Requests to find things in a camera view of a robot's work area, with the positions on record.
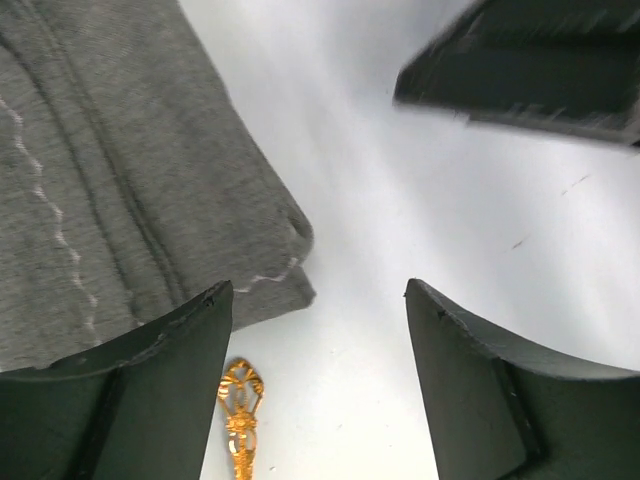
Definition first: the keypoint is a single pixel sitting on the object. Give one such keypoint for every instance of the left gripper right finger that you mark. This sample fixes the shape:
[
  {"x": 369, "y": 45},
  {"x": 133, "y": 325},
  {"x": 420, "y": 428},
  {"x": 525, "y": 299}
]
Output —
[{"x": 500, "y": 406}]

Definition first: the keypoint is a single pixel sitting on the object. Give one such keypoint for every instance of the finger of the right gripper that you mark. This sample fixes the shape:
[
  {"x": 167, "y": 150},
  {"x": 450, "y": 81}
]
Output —
[{"x": 563, "y": 67}]

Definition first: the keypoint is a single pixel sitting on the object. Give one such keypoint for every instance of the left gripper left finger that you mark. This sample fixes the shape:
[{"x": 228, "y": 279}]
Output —
[{"x": 136, "y": 407}]

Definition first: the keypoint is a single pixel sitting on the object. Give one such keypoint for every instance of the gold fork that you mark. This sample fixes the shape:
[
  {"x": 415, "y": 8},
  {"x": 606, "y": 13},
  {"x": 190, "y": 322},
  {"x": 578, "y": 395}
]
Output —
[{"x": 240, "y": 393}]

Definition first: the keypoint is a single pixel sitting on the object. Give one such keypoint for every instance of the grey cloth napkin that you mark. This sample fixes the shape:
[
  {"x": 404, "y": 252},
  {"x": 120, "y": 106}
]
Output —
[{"x": 129, "y": 183}]

